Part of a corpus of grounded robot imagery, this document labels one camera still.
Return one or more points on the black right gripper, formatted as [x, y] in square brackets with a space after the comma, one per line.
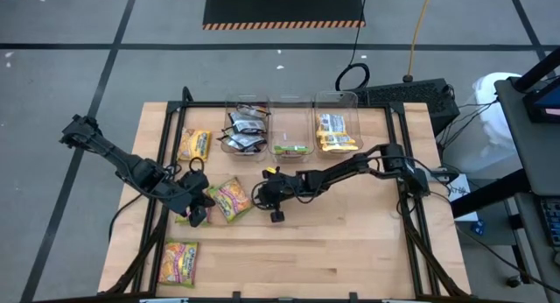
[277, 187]

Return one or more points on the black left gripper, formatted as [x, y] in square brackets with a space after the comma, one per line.
[192, 191]

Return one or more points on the green Maruchan noodle packet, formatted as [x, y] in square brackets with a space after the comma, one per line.
[291, 150]
[181, 220]
[230, 199]
[177, 263]

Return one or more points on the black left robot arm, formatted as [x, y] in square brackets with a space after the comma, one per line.
[131, 167]

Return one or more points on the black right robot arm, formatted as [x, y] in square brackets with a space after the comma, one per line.
[341, 169]

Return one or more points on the clear plastic bin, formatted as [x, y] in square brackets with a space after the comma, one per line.
[355, 119]
[232, 103]
[291, 123]

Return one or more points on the black hazard-striped floor mat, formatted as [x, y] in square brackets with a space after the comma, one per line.
[280, 7]

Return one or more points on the white paper sheet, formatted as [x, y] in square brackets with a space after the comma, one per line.
[464, 191]

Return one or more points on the small blue object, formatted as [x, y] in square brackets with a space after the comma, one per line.
[478, 227]

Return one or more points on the black desk crossbar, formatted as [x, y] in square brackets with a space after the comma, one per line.
[490, 195]

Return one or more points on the white plastic bag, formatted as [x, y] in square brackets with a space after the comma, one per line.
[492, 114]

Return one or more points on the black caster wheel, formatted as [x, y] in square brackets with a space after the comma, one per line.
[513, 281]

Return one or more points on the grey desk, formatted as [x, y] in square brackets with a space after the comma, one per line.
[542, 141]

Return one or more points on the black keyboard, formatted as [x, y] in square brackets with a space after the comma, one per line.
[552, 220]

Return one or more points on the black monitor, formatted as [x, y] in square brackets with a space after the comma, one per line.
[547, 102]

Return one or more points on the black diagonal stand beam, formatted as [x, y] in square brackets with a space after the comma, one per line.
[540, 66]

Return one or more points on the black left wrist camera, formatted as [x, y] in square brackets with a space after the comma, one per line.
[198, 216]

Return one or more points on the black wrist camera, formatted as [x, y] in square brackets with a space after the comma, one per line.
[277, 216]
[198, 216]

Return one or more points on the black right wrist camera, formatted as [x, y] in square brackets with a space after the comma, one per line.
[277, 216]

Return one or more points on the black metal table frame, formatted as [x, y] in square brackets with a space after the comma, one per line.
[205, 104]

